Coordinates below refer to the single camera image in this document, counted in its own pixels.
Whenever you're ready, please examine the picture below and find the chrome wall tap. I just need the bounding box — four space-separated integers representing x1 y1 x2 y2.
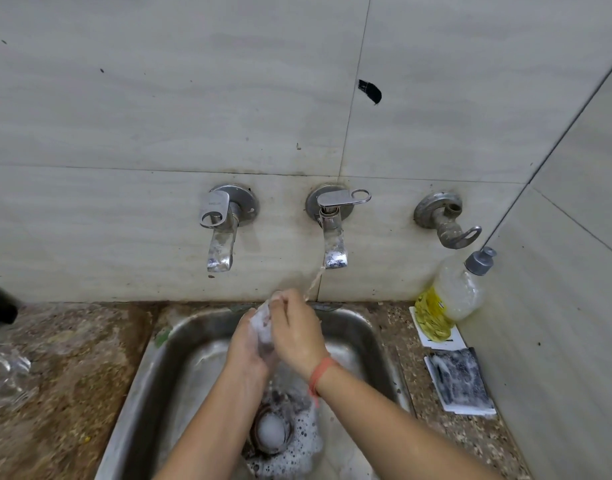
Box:
199 183 261 273
305 183 372 270

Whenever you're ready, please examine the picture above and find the black tape piece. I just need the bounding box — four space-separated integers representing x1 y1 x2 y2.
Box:
357 79 382 105

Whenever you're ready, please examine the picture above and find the person's left hand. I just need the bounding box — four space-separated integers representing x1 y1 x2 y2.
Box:
225 307 282 381

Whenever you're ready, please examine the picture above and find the stainless steel sink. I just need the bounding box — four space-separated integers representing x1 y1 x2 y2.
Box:
95 302 416 480

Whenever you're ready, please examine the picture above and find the person's left forearm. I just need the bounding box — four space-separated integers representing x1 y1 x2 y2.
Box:
153 369 273 480

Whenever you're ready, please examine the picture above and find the dark speckled sponge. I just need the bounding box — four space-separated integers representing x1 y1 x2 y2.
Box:
430 348 492 411

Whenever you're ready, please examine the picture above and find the orange wrist thread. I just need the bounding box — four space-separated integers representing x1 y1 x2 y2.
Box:
308 357 339 401

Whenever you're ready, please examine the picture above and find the person's right hand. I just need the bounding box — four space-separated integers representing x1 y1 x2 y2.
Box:
268 288 336 383

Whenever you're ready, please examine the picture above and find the metal sink drain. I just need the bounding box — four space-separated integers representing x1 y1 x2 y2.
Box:
243 389 324 477

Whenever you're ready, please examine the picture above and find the clear glass cup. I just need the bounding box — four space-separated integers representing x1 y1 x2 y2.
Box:
249 292 287 358
0 343 39 411

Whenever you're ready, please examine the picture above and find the person's right forearm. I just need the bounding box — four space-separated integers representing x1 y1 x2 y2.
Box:
310 362 492 480

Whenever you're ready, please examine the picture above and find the grey wall valve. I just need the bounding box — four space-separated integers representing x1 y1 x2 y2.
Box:
413 190 483 250

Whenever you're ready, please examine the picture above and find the yellow dish soap bottle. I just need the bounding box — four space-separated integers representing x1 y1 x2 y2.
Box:
414 247 498 344

